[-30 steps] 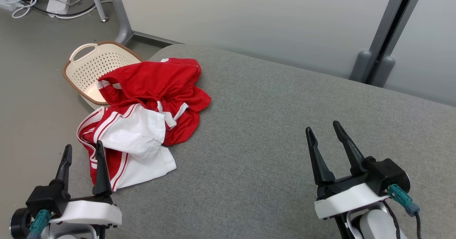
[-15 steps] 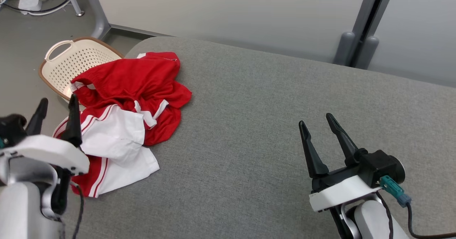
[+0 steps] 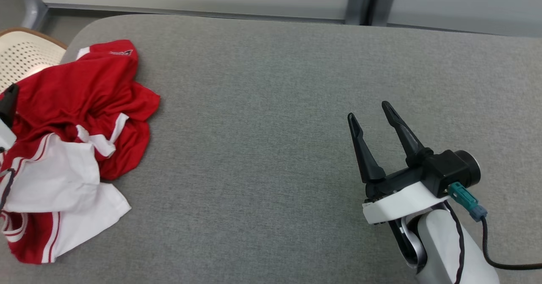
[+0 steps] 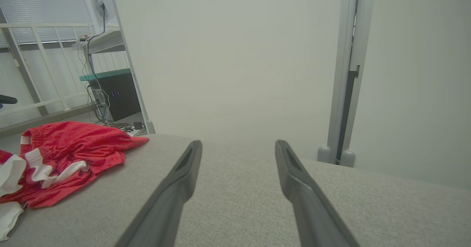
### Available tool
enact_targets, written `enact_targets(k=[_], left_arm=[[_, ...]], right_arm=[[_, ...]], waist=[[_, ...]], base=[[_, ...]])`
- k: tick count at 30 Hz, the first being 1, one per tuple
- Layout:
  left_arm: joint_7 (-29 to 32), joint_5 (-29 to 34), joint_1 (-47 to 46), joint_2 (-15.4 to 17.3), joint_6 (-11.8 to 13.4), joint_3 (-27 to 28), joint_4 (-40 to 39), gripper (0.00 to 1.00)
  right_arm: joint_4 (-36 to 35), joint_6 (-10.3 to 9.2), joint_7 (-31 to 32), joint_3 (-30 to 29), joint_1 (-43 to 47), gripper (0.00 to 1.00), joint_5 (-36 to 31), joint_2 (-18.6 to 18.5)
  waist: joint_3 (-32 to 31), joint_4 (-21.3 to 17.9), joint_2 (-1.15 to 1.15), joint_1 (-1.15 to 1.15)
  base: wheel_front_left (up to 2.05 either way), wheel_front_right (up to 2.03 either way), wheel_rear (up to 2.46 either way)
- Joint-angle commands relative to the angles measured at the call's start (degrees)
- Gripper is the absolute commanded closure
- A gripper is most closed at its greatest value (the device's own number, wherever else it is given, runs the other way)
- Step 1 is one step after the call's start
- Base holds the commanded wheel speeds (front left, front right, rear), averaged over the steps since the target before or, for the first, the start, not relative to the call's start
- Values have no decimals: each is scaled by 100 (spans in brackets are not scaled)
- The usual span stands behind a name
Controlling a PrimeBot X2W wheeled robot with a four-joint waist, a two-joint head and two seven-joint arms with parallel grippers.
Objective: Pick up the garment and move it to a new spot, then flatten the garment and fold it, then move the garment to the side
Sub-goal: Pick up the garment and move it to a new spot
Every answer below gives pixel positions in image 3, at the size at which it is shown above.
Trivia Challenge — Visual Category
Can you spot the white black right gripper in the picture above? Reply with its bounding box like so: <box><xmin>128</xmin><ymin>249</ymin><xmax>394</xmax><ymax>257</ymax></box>
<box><xmin>347</xmin><ymin>101</ymin><xmax>449</xmax><ymax>225</ymax></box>

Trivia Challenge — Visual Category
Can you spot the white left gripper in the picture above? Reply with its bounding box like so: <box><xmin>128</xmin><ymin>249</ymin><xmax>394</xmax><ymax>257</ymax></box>
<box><xmin>0</xmin><ymin>83</ymin><xmax>20</xmax><ymax>151</ymax></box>

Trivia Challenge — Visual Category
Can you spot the red shirt with white sleeves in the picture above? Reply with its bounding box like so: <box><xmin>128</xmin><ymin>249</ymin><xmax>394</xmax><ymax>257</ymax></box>
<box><xmin>0</xmin><ymin>39</ymin><xmax>161</xmax><ymax>264</ymax></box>

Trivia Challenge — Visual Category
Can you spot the cream perforated laundry basket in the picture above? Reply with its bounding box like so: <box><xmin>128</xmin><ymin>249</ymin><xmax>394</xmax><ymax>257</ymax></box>
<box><xmin>0</xmin><ymin>27</ymin><xmax>68</xmax><ymax>93</ymax></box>

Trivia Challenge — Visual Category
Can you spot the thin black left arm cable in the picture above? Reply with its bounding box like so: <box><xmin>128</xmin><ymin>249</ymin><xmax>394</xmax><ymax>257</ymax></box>
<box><xmin>0</xmin><ymin>168</ymin><xmax>17</xmax><ymax>212</ymax></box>

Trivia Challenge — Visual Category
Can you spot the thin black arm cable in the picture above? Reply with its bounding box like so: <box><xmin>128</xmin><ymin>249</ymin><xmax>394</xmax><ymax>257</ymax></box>
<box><xmin>0</xmin><ymin>168</ymin><xmax>17</xmax><ymax>212</ymax></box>
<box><xmin>442</xmin><ymin>200</ymin><xmax>466</xmax><ymax>284</ymax></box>

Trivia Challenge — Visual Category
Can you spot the right camera cable teal plug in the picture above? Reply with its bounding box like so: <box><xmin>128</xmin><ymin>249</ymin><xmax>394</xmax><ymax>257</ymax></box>
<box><xmin>448</xmin><ymin>182</ymin><xmax>542</xmax><ymax>271</ymax></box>

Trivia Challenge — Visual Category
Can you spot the grey slanted metal frame leg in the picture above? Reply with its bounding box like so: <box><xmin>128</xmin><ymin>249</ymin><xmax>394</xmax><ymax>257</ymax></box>
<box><xmin>8</xmin><ymin>0</ymin><xmax>50</xmax><ymax>30</ymax></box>

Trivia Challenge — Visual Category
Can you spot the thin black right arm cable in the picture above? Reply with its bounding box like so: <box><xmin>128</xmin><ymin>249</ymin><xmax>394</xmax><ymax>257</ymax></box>
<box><xmin>442</xmin><ymin>200</ymin><xmax>466</xmax><ymax>284</ymax></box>

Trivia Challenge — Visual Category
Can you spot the grey partition post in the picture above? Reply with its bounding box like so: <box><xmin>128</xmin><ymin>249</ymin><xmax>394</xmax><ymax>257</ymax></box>
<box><xmin>373</xmin><ymin>0</ymin><xmax>399</xmax><ymax>27</ymax></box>
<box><xmin>346</xmin><ymin>0</ymin><xmax>376</xmax><ymax>25</ymax></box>

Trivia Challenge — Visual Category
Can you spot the grey metal floor rail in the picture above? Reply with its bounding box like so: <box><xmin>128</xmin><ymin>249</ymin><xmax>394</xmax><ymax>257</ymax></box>
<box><xmin>46</xmin><ymin>3</ymin><xmax>352</xmax><ymax>25</ymax></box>

